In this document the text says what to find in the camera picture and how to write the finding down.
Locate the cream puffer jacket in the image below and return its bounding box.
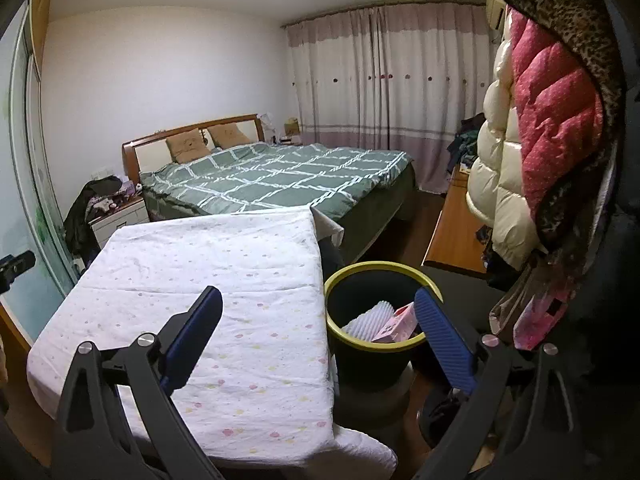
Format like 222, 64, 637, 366
465, 12, 543, 271

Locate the green checked quilt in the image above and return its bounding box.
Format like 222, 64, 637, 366
139, 142, 416, 221

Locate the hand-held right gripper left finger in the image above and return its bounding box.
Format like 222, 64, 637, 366
50, 285, 224, 480

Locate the pink plastic bag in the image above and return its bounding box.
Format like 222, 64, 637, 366
490, 260, 591, 351

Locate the dark clothes heap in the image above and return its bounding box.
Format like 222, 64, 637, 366
64, 176, 123, 256

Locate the wooden desk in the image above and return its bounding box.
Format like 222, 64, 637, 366
422, 165, 493, 276

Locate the air conditioner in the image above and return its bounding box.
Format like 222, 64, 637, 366
485, 0, 508, 31

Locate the brown pillow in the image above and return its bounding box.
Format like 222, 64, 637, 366
166, 129, 212, 162
207, 122, 251, 148

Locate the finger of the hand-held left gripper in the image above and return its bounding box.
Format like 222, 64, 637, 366
0, 251, 37, 295

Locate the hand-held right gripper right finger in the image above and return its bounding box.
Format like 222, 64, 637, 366
414, 287, 581, 480

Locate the pink carton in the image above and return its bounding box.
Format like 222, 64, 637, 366
372, 302, 426, 343

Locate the pile of clothes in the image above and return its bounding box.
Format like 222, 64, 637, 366
446, 112, 488, 171

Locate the leopard print coat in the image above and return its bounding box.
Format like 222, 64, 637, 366
492, 0, 626, 261

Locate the dark bin with yellow rim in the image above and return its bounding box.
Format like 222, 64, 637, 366
324, 261, 445, 393

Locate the white nightstand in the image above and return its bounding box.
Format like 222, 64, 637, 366
89, 195, 150, 250

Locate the white ribbed paper cup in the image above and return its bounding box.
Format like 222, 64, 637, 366
341, 300, 396, 343

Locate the red puffer jacket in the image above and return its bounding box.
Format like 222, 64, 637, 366
502, 7, 606, 221

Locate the wardrobe with sliding doors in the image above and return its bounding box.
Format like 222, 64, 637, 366
0, 0, 81, 341

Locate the wooden bed headboard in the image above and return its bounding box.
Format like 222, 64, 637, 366
121, 113, 266, 186

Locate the white and pink curtain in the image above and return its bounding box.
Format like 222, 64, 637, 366
282, 2, 496, 193

